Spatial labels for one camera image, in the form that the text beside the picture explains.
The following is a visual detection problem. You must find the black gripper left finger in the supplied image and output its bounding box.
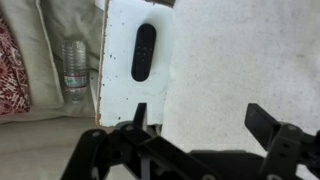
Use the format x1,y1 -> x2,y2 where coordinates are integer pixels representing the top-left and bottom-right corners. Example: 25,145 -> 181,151
133,103 -> 147,130

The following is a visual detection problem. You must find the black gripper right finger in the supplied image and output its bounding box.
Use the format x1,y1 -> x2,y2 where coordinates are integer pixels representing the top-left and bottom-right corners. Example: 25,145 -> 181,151
244,103 -> 281,151

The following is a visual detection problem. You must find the black remote control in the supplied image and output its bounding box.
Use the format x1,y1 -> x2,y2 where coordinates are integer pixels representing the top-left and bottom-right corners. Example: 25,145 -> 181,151
131,24 -> 157,82

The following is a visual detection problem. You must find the large white pillow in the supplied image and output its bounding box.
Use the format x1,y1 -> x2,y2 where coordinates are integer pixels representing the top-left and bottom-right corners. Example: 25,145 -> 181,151
161,0 -> 320,154

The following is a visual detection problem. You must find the red and white patterned cloth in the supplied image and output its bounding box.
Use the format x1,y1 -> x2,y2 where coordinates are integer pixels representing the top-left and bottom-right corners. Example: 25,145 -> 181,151
0,16 -> 30,115

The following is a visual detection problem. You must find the beige cushion under cloth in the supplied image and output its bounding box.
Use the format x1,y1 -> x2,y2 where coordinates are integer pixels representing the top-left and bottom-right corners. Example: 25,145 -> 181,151
0,0 -> 64,110

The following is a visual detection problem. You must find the white wooden side table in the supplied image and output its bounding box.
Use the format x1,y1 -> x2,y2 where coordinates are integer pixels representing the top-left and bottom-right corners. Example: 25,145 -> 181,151
96,0 -> 176,127

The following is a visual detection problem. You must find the clear plastic water bottle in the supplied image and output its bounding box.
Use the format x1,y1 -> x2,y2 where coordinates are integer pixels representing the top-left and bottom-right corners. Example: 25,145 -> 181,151
62,41 -> 88,101

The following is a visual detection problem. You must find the cream fabric sofa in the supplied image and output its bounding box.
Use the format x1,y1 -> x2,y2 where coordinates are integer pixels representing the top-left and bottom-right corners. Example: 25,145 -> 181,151
0,0 -> 103,180

